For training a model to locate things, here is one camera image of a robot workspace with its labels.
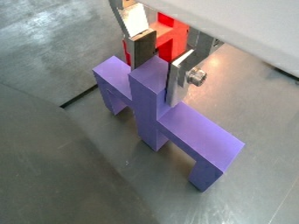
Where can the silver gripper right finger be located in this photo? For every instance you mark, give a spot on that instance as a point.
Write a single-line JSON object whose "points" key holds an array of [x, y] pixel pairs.
{"points": [[185, 70]]}

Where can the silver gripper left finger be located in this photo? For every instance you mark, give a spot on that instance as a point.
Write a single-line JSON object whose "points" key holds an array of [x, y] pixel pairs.
{"points": [[139, 35]]}

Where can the purple three-legged block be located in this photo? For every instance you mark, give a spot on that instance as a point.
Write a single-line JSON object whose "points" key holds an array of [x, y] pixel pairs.
{"points": [[139, 89]]}

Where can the red three-legged block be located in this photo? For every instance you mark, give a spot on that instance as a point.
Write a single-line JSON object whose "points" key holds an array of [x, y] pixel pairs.
{"points": [[171, 38]]}

